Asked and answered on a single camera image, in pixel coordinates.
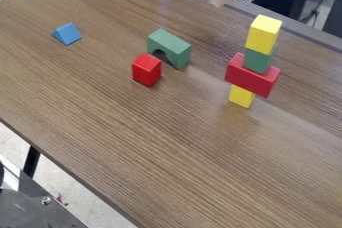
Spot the red rectangular block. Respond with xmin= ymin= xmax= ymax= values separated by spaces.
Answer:
xmin=223 ymin=51 xmax=282 ymax=99

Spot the blue triangular block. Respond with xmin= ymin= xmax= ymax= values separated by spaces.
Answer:
xmin=50 ymin=22 xmax=85 ymax=46

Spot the tall yellow rectangular block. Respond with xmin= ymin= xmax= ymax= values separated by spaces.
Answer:
xmin=244 ymin=14 xmax=285 ymax=56

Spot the green arch block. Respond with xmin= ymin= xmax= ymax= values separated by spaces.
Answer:
xmin=145 ymin=27 xmax=194 ymax=70

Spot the red cube block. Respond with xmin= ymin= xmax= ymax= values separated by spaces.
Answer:
xmin=130 ymin=52 xmax=163 ymax=88

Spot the green cube block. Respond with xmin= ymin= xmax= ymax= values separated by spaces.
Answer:
xmin=241 ymin=42 xmax=280 ymax=75

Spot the small yellow cube block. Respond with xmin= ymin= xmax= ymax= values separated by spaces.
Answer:
xmin=227 ymin=84 xmax=258 ymax=109

